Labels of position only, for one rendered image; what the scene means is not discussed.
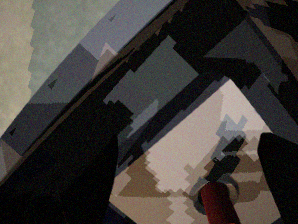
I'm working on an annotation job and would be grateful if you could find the red peg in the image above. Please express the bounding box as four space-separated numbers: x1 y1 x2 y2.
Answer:
200 181 241 224

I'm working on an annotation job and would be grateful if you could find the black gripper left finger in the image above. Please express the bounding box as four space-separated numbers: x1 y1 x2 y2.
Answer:
0 132 118 224

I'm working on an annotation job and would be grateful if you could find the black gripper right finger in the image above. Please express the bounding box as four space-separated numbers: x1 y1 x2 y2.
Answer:
257 132 298 224

